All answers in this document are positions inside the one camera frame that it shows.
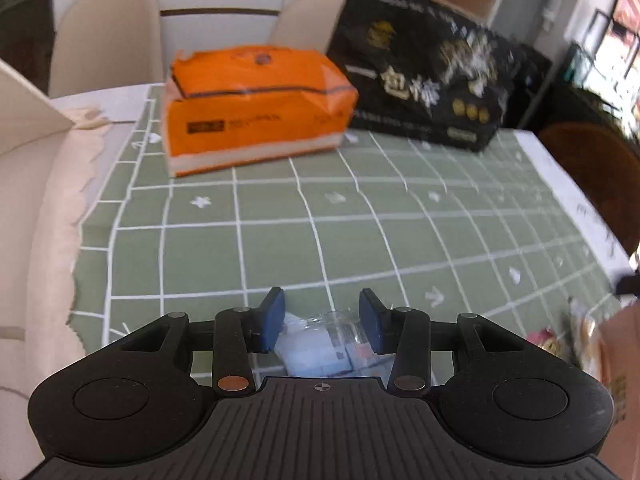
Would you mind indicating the black cabinet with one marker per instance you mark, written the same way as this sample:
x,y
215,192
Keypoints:
x,y
555,90

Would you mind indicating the framed wall pictures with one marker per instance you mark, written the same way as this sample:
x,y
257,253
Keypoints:
x,y
625,25

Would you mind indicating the green checkered tablecloth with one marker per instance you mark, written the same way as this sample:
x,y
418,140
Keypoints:
x,y
350,210

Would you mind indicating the yellow snack packet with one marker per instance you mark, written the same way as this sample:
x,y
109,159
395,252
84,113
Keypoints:
x,y
585,332

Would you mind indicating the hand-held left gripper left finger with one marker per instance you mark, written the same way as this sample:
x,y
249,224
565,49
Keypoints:
x,y
272,317

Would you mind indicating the beige chair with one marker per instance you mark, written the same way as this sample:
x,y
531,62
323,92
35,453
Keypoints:
x,y
100,35
305,20

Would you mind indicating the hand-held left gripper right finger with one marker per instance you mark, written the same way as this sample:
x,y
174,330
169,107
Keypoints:
x,y
371,325

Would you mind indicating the white cardboard box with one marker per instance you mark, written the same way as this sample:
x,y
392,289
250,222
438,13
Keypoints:
x,y
25,110

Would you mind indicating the brown chair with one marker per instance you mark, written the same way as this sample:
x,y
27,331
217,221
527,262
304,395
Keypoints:
x,y
590,175

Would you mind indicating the red label snack packet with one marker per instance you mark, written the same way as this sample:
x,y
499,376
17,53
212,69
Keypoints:
x,y
545,341

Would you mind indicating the orange tissue pack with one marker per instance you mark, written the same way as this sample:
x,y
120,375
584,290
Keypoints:
x,y
250,110

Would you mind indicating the black plum snack bag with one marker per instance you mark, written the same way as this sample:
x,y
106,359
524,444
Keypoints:
x,y
415,60

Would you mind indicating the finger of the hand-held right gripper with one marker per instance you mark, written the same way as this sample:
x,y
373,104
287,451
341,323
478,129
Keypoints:
x,y
629,285

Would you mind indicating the white clear snack packet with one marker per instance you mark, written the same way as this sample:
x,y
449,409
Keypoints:
x,y
325,350

